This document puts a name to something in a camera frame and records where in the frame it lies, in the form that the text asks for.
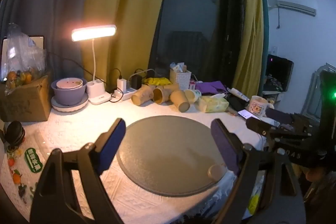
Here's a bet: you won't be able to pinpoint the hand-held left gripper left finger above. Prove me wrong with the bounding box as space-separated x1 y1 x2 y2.
30 117 127 224

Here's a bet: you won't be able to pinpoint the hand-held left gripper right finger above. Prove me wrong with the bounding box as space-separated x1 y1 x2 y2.
211 119 306 224

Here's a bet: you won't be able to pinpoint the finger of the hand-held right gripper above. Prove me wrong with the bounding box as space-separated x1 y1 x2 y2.
246 117 311 145
265 108 311 132

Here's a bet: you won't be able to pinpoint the brown paper cup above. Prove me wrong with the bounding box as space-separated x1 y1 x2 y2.
170 90 190 112
131 85 154 106
153 83 179 105

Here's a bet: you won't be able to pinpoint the white printed paper cup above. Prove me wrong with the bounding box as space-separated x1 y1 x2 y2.
184 89 202 104

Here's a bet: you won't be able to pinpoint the white cartoon mug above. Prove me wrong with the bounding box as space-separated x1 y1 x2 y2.
248 95 275 120

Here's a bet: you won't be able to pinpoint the black pouch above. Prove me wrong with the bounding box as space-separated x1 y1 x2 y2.
226 95 247 112

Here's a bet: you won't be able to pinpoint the silver metal frames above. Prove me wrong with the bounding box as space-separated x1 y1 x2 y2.
301 62 332 120

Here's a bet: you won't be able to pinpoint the white tube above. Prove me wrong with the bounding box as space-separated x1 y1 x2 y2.
231 87 250 102

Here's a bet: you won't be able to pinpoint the yellow tissue packet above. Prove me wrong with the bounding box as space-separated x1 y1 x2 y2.
197 94 230 113

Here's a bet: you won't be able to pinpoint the black monitor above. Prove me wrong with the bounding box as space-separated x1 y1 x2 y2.
263 54 294 92

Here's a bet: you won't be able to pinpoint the white power strip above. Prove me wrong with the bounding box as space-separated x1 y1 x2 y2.
113 88 140 102

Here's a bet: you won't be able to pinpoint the round grey mat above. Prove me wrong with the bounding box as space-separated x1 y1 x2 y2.
116 115 229 198

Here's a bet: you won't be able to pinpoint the white plate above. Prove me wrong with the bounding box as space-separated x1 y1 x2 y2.
51 93 89 113

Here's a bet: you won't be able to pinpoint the purple cloth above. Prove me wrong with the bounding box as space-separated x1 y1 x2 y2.
195 81 228 95

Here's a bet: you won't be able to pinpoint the purple bowl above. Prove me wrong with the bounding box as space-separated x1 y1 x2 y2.
51 79 88 106

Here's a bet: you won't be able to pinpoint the black charger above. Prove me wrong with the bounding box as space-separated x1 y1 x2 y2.
131 74 142 89

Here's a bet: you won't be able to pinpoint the pink bowl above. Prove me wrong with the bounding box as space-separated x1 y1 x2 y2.
56 77 84 90

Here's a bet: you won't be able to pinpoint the yellow cloth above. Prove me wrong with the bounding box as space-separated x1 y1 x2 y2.
142 77 172 87

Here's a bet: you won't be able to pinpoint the white woven basket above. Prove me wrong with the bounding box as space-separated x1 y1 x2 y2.
169 68 192 91

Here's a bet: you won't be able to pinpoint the fruit print plastic bag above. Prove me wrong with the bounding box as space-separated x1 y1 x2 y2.
4 145 44 204

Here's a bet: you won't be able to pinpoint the yellow curtain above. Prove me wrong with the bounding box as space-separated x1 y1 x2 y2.
232 0 264 95
81 0 175 91

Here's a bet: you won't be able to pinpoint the cardboard box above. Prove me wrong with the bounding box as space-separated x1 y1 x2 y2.
0 72 52 123

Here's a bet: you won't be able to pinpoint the black round case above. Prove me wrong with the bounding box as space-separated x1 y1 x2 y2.
5 121 26 146

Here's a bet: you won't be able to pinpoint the white air conditioner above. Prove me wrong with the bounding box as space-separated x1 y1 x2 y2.
267 0 317 17

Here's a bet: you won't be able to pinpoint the white desk lamp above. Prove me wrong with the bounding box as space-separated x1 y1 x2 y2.
71 25 117 105

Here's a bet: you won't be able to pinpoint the teal curtain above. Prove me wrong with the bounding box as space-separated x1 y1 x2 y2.
256 0 270 57

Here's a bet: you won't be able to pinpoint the clear bag of fruit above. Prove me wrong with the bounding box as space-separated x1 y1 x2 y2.
4 22 48 96

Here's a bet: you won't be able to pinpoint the black power cable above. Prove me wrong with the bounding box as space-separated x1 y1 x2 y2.
47 51 107 84

